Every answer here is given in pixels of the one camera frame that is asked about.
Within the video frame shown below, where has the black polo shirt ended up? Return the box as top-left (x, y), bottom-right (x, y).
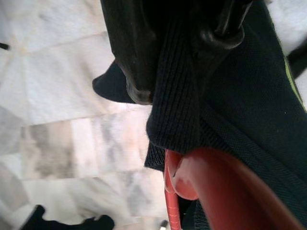
top-left (92, 0), bottom-right (307, 230)

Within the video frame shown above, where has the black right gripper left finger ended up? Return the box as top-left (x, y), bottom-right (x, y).
top-left (100, 0), bottom-right (156, 105)

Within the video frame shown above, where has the red plastic hanger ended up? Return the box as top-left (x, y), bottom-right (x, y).
top-left (164, 147), bottom-right (307, 230)

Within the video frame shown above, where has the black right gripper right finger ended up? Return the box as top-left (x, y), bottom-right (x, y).
top-left (200, 0), bottom-right (254, 50)

